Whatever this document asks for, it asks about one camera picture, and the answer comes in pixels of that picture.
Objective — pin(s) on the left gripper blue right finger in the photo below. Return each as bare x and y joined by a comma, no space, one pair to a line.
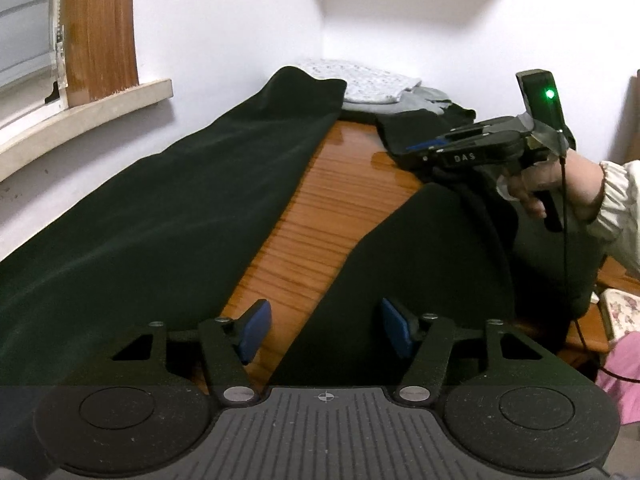
401,324

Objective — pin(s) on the grey folded cloth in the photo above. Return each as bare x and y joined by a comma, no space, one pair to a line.
418,98

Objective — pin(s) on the person's right hand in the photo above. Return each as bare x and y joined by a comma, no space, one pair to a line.
582,180

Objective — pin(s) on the wooden window frame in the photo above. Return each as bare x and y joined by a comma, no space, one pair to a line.
98,40

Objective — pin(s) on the white patterned folded cloth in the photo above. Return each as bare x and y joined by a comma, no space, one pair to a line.
364,85

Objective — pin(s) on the cream sleeve forearm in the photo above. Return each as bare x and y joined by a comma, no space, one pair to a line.
617,222

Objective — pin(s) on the black garment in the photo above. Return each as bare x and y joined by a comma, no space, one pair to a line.
115,363

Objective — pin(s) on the grey roller shutter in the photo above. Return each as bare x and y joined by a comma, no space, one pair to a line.
26,39

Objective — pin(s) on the beige window sill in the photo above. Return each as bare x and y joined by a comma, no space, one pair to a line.
20,149

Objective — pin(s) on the floral storage box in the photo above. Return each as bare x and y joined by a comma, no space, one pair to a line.
620,313

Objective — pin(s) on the pink cloth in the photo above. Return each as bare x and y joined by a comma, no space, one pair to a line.
623,385

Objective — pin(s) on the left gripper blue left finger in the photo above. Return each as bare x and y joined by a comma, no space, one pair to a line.
251,328

